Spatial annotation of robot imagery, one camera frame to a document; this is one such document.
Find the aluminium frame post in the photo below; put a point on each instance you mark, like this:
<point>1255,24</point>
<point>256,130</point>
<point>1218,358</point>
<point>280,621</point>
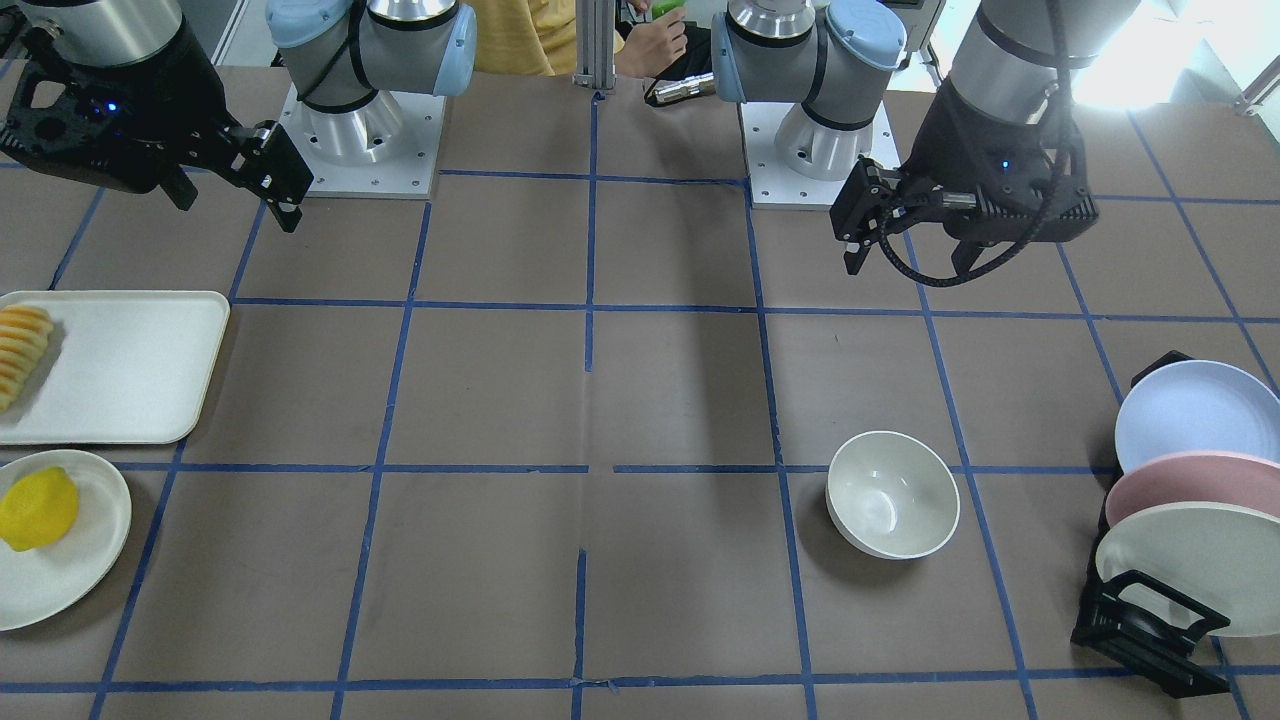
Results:
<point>594,65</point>

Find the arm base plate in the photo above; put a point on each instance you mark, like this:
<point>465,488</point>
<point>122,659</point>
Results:
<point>400,165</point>
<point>770,170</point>

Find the white rectangular tray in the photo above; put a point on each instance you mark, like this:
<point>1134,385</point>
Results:
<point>124,367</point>

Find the person in yellow shirt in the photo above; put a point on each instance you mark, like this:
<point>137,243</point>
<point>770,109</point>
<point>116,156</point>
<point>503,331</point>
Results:
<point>526,38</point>

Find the pink plate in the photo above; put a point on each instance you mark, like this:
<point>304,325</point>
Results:
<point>1196,476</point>

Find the black plate rack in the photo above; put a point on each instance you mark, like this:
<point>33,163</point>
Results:
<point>1139,640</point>

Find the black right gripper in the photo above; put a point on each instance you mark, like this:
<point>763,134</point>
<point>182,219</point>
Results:
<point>172,88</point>

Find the sliced yellow fruit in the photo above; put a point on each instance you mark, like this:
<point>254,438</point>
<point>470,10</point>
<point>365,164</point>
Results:
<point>25,336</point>

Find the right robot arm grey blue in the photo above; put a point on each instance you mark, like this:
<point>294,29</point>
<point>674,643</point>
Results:
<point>339,53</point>

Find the white ceramic bowl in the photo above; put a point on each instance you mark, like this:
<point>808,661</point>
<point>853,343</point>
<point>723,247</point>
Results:
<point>891,496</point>

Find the silver cylindrical tool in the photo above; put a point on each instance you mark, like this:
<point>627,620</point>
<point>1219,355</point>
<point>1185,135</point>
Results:
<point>663,93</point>

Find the light blue plate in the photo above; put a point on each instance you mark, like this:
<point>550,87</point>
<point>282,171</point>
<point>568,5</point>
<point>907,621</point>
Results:
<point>1196,405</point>

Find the green object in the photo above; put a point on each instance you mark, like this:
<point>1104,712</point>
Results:
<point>659,8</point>

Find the cream plate in rack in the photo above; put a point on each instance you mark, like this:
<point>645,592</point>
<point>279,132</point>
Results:
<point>1223,556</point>

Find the white round plate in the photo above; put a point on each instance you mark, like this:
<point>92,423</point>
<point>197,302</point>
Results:
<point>38,584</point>

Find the yellow lemon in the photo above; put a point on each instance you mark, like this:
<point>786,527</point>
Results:
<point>39,509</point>

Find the person hand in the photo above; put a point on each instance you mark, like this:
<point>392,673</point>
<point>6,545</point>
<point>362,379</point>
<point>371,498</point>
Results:
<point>649,48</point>

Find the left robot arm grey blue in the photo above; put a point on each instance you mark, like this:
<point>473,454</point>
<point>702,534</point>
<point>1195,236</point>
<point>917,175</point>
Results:
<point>836,63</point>

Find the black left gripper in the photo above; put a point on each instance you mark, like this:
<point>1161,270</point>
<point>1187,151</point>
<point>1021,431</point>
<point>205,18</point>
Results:
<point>948,152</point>

